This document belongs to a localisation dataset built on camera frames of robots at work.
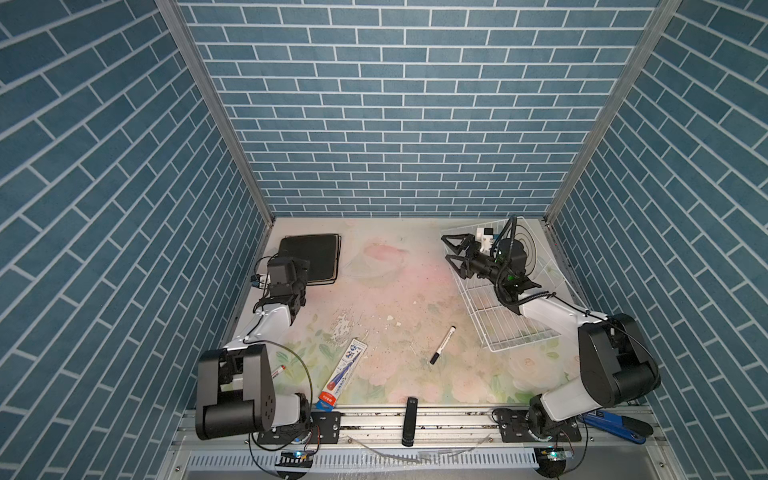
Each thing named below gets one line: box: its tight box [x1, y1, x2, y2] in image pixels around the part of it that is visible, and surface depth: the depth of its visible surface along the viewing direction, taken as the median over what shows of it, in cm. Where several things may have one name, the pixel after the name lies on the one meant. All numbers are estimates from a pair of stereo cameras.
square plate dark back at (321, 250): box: [278, 233, 342, 286], surface depth 107 cm
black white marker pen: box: [430, 325, 457, 365], surface depth 88 cm
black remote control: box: [401, 397, 418, 447], surface depth 75 cm
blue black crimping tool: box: [582, 410, 654, 445], surface depth 74 cm
